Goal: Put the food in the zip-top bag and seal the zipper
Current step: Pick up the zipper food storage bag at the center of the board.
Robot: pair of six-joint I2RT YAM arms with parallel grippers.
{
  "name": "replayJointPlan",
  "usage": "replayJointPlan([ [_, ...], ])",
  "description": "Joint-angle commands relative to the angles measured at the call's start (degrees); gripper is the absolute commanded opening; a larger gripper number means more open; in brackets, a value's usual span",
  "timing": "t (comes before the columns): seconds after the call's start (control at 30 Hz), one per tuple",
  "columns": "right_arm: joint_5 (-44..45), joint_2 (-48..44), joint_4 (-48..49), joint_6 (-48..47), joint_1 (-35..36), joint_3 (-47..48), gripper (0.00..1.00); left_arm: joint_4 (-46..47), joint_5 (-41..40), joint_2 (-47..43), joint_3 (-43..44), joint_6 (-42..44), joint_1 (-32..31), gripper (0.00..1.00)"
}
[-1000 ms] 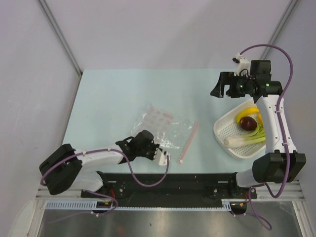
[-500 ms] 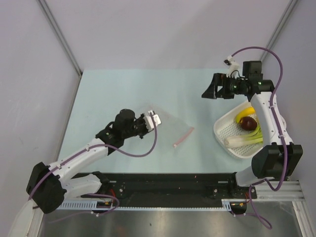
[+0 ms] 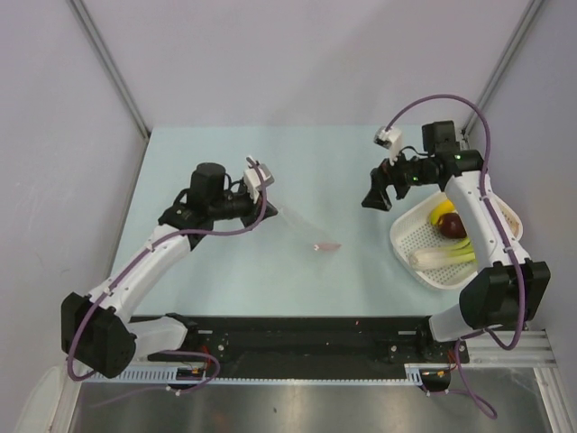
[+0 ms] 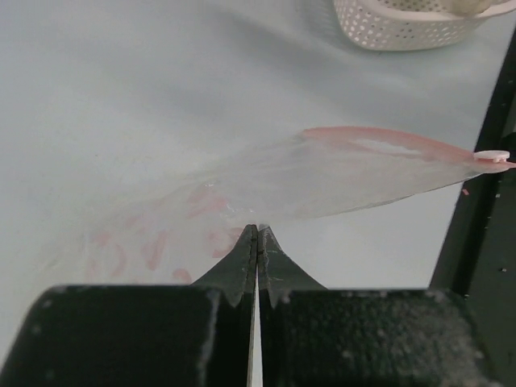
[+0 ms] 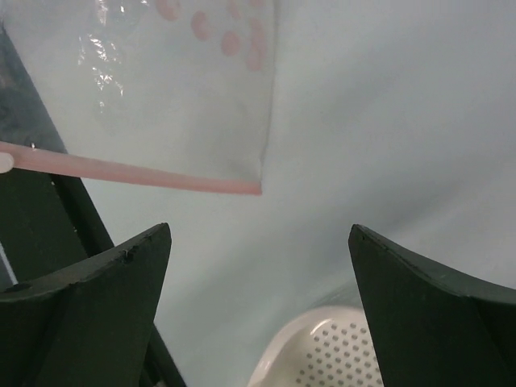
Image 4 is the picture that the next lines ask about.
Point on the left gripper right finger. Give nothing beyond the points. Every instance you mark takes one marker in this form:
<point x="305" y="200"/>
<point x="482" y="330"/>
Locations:
<point x="314" y="336"/>

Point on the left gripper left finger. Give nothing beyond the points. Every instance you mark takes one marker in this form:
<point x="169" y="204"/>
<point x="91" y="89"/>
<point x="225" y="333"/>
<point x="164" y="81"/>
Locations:
<point x="145" y="335"/>

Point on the clear zip top bag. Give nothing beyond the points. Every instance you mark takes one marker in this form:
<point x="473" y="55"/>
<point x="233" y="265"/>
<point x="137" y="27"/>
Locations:
<point x="166" y="233"/>

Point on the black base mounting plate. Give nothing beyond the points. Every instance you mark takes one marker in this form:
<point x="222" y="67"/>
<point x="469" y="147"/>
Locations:
<point x="462" y="244"/>

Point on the white perforated plastic basket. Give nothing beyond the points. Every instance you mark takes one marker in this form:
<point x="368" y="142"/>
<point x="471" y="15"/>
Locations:
<point x="402" y="26"/>

